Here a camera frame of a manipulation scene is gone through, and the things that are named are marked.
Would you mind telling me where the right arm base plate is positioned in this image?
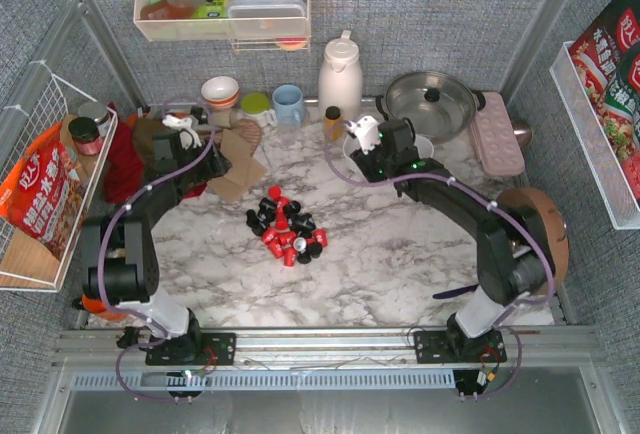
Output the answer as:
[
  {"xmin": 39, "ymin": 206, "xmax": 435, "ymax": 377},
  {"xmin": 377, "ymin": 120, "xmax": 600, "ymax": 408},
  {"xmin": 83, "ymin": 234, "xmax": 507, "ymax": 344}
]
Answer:
[{"xmin": 412, "ymin": 330, "xmax": 507, "ymax": 364}]

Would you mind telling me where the black coffee capsule bottom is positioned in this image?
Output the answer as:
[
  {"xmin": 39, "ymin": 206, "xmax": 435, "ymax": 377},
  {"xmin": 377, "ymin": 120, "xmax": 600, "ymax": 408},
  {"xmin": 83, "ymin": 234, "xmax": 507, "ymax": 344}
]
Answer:
[{"xmin": 297, "ymin": 252, "xmax": 311, "ymax": 264}]

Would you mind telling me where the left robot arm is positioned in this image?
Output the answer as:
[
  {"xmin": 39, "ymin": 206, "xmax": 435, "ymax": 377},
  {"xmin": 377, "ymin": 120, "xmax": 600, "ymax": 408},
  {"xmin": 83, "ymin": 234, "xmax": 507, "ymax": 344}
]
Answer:
[{"xmin": 80, "ymin": 129, "xmax": 230, "ymax": 363}]

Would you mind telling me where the white plastic storage basket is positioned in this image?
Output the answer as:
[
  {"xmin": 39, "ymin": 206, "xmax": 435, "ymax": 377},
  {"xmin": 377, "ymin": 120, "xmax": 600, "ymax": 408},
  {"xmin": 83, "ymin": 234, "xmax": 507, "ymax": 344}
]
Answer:
[{"xmin": 342, "ymin": 134, "xmax": 435, "ymax": 176}]

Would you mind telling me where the red coffee capsule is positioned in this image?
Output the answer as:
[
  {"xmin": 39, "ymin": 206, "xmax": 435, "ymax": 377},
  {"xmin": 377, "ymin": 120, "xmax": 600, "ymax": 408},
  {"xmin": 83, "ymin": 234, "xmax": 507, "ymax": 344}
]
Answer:
[
  {"xmin": 268, "ymin": 186, "xmax": 281, "ymax": 201},
  {"xmin": 313, "ymin": 229, "xmax": 328, "ymax": 248},
  {"xmin": 283, "ymin": 247, "xmax": 297, "ymax": 267}
]

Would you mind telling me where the striped pink towel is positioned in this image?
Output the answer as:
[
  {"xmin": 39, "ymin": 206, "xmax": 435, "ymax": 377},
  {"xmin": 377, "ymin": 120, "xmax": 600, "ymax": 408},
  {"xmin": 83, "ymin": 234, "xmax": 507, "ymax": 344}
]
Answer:
[{"xmin": 233, "ymin": 119, "xmax": 263, "ymax": 154}]

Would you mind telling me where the black coffee capsule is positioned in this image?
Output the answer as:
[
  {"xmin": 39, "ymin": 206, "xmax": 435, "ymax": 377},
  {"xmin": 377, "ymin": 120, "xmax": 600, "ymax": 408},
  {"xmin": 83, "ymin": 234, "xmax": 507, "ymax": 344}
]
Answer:
[
  {"xmin": 251, "ymin": 222, "xmax": 268, "ymax": 237},
  {"xmin": 297, "ymin": 252, "xmax": 311, "ymax": 264}
]

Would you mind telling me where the red coffee capsule bottom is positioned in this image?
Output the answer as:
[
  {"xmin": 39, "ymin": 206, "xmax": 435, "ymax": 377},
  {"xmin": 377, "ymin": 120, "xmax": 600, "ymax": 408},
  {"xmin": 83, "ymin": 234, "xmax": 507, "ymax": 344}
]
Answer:
[{"xmin": 283, "ymin": 247, "xmax": 297, "ymax": 267}]

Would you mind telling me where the clear glass cup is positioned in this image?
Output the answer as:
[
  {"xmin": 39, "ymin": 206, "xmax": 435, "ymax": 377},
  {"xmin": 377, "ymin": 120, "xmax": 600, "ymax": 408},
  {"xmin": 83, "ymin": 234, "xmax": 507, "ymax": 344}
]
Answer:
[{"xmin": 277, "ymin": 125, "xmax": 300, "ymax": 146}]

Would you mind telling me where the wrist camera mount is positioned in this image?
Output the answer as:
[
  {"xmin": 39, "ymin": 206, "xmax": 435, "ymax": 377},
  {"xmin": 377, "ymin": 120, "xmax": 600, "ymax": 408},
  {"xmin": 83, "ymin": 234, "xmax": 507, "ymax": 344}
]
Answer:
[
  {"xmin": 162, "ymin": 114, "xmax": 202, "ymax": 150},
  {"xmin": 346, "ymin": 115, "xmax": 381, "ymax": 155}
]

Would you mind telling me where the white right wall basket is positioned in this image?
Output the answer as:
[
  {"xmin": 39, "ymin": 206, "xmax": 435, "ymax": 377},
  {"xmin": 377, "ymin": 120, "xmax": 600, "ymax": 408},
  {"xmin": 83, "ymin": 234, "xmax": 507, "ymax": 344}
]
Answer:
[{"xmin": 549, "ymin": 41, "xmax": 639, "ymax": 231}]

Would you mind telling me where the red cloth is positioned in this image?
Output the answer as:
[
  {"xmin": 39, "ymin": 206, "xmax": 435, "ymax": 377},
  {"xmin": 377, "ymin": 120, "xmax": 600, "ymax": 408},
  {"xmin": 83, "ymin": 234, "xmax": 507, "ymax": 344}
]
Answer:
[{"xmin": 103, "ymin": 117, "xmax": 144, "ymax": 204}]

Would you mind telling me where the white thermos jug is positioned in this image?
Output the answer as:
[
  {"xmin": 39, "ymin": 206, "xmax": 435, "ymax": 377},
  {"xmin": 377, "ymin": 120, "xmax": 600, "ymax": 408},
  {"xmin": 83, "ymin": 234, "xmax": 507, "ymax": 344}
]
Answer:
[{"xmin": 318, "ymin": 30, "xmax": 363, "ymax": 121}]

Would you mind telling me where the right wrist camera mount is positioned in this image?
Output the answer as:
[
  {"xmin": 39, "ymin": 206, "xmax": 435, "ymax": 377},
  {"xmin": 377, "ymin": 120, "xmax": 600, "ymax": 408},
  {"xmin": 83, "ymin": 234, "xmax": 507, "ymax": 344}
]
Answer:
[{"xmin": 346, "ymin": 115, "xmax": 381, "ymax": 155}]

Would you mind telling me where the pink egg tray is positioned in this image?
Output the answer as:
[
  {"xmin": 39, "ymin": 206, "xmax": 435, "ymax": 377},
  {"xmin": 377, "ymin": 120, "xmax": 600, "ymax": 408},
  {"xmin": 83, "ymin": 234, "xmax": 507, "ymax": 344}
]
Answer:
[{"xmin": 469, "ymin": 91, "xmax": 525, "ymax": 177}]

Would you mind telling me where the orange striped bowl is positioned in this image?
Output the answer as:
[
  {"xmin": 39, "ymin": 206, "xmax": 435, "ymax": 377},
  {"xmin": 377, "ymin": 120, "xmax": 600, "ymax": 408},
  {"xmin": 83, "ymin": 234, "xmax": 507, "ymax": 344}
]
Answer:
[{"xmin": 201, "ymin": 76, "xmax": 239, "ymax": 109}]

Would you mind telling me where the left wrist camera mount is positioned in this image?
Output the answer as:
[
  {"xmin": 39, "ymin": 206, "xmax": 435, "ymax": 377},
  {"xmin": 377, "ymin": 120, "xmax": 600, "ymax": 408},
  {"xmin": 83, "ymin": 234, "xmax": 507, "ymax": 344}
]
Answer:
[{"xmin": 162, "ymin": 114, "xmax": 202, "ymax": 150}]

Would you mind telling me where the silver lid jar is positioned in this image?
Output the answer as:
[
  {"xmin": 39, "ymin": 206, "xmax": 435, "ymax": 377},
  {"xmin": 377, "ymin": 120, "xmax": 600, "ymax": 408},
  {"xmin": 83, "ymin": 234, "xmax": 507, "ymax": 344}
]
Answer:
[{"xmin": 78, "ymin": 101, "xmax": 111, "ymax": 137}]

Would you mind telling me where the clear plastic food container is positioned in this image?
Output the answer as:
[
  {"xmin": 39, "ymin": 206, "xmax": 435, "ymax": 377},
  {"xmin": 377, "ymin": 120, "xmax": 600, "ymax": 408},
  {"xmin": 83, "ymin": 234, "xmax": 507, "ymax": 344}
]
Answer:
[{"xmin": 227, "ymin": 0, "xmax": 307, "ymax": 39}]

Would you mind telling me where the red coffee capsule top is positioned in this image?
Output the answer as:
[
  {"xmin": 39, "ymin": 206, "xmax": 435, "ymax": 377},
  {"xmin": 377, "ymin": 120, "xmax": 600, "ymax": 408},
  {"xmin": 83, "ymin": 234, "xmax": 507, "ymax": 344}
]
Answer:
[{"xmin": 268, "ymin": 186, "xmax": 281, "ymax": 201}]

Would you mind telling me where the purple cable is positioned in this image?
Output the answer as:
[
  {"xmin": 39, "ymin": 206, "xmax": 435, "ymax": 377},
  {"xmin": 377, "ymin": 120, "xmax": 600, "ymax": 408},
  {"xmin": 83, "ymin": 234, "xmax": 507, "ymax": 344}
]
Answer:
[
  {"xmin": 323, "ymin": 121, "xmax": 557, "ymax": 400},
  {"xmin": 97, "ymin": 97, "xmax": 221, "ymax": 401}
]

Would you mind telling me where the orange snack bag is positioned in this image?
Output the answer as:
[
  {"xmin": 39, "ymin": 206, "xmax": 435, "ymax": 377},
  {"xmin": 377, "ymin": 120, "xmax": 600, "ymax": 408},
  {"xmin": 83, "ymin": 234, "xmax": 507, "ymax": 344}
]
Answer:
[{"xmin": 1, "ymin": 122, "xmax": 84, "ymax": 260}]

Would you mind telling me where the blue mug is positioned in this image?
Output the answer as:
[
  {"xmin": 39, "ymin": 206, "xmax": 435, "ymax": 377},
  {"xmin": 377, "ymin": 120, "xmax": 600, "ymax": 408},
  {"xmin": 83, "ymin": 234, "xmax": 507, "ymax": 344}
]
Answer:
[{"xmin": 272, "ymin": 84, "xmax": 306, "ymax": 127}]

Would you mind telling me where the round wooden cutting board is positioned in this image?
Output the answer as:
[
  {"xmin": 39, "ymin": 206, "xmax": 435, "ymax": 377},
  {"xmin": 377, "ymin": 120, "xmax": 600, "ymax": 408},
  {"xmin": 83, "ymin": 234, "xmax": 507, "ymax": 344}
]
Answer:
[{"xmin": 497, "ymin": 186, "xmax": 570, "ymax": 300}]

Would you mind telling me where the red seasoning packet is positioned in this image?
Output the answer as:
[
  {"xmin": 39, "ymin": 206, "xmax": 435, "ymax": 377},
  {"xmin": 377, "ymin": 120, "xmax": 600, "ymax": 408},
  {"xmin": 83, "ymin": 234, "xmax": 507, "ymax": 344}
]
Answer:
[{"xmin": 568, "ymin": 0, "xmax": 639, "ymax": 200}]

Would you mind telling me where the green lid cup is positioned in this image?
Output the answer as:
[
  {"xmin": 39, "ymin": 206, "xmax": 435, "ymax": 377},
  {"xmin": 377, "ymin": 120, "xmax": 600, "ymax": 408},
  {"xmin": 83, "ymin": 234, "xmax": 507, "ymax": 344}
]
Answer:
[{"xmin": 240, "ymin": 92, "xmax": 277, "ymax": 128}]

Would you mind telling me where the steel ladle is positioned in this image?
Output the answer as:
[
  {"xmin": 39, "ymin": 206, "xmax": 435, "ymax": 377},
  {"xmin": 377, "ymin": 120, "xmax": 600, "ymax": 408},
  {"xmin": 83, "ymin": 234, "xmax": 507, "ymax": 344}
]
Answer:
[{"xmin": 511, "ymin": 119, "xmax": 533, "ymax": 149}]

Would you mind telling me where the orange juice bottle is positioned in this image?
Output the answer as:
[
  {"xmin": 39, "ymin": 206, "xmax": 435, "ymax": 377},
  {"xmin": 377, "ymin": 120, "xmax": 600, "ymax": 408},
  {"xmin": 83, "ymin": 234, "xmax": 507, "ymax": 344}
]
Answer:
[{"xmin": 323, "ymin": 106, "xmax": 343, "ymax": 141}]

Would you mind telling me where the silver foil coffee capsule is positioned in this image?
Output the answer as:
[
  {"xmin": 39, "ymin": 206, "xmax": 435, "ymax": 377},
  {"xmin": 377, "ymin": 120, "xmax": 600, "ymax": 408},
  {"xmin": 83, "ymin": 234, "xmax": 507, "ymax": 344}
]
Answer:
[{"xmin": 292, "ymin": 237, "xmax": 307, "ymax": 252}]

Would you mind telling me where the black bottle cap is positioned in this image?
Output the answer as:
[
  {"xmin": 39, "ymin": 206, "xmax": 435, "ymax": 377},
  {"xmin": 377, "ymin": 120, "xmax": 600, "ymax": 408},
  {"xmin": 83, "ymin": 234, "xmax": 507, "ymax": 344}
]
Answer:
[{"xmin": 190, "ymin": 106, "xmax": 208, "ymax": 124}]

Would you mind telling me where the brown cardboard piece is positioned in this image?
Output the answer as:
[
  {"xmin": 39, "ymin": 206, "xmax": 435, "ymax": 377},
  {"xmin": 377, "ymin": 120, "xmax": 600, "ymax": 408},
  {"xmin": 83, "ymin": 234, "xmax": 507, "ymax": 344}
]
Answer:
[{"xmin": 207, "ymin": 130, "xmax": 267, "ymax": 203}]

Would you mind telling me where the cream wall basket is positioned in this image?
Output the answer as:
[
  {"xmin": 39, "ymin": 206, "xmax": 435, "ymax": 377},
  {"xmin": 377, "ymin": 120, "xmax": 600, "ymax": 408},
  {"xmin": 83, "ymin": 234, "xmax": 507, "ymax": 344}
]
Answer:
[{"xmin": 133, "ymin": 0, "xmax": 311, "ymax": 50}]

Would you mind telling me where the steel pot with lid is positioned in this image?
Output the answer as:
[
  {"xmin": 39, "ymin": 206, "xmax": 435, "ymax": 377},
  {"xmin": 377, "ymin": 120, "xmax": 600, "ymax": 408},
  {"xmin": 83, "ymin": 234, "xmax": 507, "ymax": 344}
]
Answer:
[{"xmin": 375, "ymin": 71, "xmax": 486, "ymax": 144}]

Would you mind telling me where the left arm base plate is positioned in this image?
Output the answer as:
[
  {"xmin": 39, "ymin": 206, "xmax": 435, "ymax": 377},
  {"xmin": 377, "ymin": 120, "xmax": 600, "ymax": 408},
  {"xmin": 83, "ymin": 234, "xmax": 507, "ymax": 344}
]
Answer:
[{"xmin": 145, "ymin": 332, "xmax": 237, "ymax": 366}]

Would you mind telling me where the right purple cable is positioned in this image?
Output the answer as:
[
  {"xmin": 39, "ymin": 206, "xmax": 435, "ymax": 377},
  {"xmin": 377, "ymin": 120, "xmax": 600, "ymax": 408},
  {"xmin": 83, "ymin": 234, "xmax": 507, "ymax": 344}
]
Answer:
[{"xmin": 323, "ymin": 121, "xmax": 557, "ymax": 400}]

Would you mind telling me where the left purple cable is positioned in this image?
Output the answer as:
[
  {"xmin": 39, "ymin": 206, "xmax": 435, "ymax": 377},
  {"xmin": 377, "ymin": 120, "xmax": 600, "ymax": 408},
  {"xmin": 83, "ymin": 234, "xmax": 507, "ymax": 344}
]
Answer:
[{"xmin": 97, "ymin": 97, "xmax": 221, "ymax": 401}]

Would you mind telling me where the white wire side basket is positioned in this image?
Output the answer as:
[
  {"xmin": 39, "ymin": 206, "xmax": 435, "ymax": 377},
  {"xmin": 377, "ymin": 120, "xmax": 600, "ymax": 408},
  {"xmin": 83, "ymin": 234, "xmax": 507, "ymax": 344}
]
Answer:
[{"xmin": 1, "ymin": 60, "xmax": 118, "ymax": 292}]

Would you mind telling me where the red lid jar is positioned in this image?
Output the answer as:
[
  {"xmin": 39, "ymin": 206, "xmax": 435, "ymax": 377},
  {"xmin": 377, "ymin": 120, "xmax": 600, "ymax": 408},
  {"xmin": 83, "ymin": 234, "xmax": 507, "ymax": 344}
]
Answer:
[{"xmin": 68, "ymin": 117, "xmax": 103, "ymax": 156}]

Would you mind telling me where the brown cloth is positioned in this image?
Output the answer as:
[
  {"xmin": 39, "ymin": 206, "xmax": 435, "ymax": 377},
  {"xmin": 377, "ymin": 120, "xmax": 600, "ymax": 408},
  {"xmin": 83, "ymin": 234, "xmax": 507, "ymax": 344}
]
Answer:
[{"xmin": 132, "ymin": 118, "xmax": 165, "ymax": 183}]

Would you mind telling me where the purple knife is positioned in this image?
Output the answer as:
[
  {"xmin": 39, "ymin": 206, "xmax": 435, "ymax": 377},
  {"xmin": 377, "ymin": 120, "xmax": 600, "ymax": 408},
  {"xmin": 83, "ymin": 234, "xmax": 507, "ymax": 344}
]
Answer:
[{"xmin": 433, "ymin": 284, "xmax": 479, "ymax": 300}]

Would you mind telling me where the black coffee capsule left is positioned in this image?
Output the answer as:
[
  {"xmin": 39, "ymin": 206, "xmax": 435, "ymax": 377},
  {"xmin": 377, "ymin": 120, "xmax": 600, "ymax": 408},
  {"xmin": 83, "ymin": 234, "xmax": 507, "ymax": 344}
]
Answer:
[{"xmin": 251, "ymin": 222, "xmax": 268, "ymax": 237}]

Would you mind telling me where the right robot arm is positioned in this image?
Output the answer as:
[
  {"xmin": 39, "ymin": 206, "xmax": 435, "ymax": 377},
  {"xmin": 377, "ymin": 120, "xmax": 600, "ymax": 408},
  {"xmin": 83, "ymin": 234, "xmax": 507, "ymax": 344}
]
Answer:
[{"xmin": 345, "ymin": 116, "xmax": 555, "ymax": 359}]

